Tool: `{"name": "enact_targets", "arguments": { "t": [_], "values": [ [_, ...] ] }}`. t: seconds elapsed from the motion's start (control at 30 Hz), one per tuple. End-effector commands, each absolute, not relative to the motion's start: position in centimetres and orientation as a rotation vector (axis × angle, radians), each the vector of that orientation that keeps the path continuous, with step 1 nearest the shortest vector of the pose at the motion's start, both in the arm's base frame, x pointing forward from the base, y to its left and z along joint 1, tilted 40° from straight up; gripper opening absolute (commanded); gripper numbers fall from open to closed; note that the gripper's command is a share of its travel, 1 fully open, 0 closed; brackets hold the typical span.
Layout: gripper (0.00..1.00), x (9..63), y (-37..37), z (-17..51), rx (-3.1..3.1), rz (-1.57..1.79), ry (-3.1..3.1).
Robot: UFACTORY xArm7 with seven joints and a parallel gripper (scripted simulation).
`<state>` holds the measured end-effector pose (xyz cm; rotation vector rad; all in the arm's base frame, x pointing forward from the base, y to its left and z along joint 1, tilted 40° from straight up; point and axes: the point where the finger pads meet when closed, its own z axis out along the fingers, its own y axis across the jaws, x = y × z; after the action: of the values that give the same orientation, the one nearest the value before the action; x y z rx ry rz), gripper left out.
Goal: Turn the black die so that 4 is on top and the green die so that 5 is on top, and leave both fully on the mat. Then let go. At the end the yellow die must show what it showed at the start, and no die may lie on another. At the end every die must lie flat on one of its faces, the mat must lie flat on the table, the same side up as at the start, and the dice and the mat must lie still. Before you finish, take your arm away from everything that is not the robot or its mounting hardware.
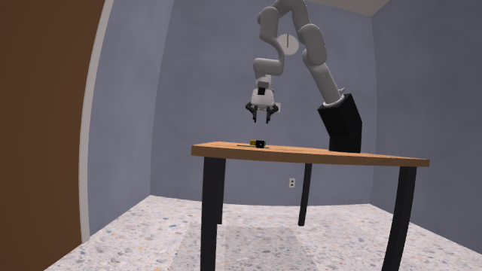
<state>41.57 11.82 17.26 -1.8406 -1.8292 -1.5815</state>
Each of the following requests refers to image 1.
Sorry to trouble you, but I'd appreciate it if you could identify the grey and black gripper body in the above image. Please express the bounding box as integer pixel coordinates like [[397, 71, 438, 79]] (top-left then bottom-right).
[[251, 87, 274, 113]]

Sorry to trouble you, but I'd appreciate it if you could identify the black die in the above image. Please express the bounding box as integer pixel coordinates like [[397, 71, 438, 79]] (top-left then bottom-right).
[[255, 140, 264, 148]]

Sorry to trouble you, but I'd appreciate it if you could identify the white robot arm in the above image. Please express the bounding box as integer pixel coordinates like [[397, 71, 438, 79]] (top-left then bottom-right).
[[253, 0, 346, 107]]

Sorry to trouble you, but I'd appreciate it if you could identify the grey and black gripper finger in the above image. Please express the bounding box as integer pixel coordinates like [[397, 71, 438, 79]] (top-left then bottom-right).
[[266, 104, 279, 123], [246, 102, 258, 123]]

